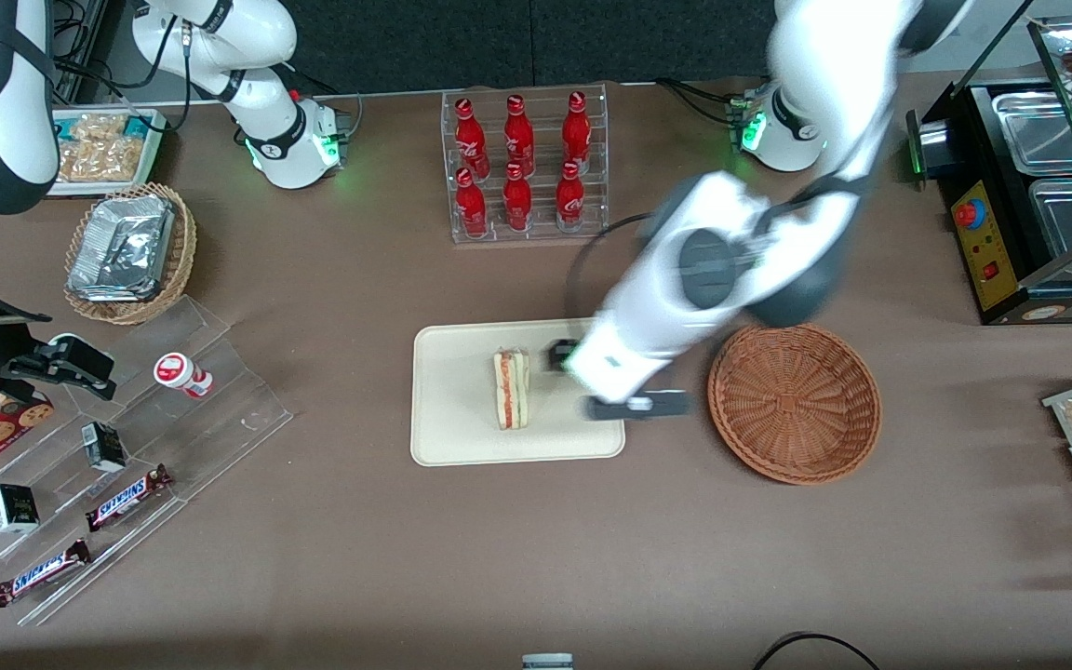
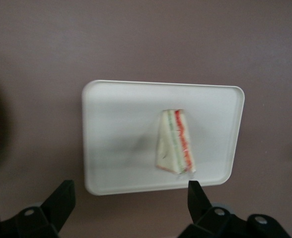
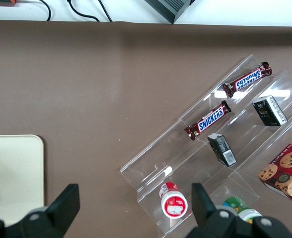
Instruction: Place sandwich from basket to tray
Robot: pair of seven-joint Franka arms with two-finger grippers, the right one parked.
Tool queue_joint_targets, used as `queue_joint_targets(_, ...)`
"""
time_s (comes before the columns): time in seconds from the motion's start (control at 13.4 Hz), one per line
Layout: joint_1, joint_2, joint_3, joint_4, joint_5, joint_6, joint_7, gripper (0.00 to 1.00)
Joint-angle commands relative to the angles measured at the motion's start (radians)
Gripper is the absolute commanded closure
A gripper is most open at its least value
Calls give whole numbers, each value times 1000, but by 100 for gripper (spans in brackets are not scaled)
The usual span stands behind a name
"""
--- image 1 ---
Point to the round brown wicker basket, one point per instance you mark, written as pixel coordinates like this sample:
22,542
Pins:
792,405

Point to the small grey device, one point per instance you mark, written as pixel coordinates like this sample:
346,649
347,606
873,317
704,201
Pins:
547,662

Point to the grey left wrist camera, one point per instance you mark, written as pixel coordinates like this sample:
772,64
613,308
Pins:
638,406

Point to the triangular sandwich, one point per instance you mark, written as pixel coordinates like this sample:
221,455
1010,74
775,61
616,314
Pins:
511,391

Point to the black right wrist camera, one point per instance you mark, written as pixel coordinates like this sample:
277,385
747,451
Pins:
82,358

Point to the clear acrylic stepped display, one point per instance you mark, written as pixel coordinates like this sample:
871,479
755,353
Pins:
229,409

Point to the black food warmer machine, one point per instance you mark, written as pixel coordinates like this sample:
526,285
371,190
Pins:
997,288

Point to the oval light wicker basket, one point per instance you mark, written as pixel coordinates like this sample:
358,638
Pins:
184,244

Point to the stack of foil trays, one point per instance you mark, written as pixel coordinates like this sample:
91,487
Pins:
122,249

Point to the clear bag of snacks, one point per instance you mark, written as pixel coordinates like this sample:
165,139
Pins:
99,163
97,128

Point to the white snack tray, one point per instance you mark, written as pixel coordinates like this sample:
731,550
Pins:
151,140

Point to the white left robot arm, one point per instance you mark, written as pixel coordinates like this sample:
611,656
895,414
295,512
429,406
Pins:
834,56

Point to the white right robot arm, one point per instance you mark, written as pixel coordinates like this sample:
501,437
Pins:
257,28

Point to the small white red-capped bottle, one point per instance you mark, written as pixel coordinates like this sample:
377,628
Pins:
178,372

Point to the small black carton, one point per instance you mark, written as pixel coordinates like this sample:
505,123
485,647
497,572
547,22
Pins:
13,508
103,447

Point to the Snickers chocolate bar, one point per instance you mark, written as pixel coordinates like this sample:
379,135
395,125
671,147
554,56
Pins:
41,572
127,498

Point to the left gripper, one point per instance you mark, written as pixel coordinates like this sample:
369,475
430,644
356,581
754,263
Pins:
561,355

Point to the cream plastic tray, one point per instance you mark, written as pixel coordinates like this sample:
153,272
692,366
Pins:
457,391

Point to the clear acrylic bottle rack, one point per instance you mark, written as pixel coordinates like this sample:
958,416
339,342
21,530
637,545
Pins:
545,233

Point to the red cola bottle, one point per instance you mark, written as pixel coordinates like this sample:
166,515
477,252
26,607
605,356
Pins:
570,203
471,209
519,138
576,132
517,205
472,140

